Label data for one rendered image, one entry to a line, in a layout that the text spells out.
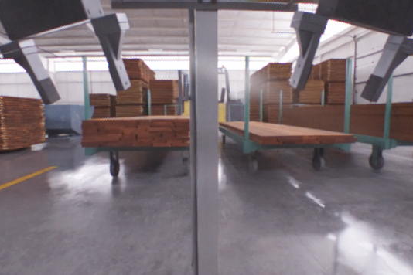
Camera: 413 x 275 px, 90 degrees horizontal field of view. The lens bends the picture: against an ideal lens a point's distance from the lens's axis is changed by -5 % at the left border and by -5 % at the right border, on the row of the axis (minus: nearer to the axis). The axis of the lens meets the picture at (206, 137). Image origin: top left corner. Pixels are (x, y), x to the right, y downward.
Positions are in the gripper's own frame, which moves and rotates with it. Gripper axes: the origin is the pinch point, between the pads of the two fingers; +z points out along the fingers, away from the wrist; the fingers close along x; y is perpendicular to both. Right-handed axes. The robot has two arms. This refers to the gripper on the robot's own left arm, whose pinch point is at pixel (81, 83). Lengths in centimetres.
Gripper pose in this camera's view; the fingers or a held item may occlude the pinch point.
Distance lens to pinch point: 40.3
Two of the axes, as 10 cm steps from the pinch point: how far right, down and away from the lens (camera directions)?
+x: -9.8, 1.2, 1.5
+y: 0.7, -4.9, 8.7
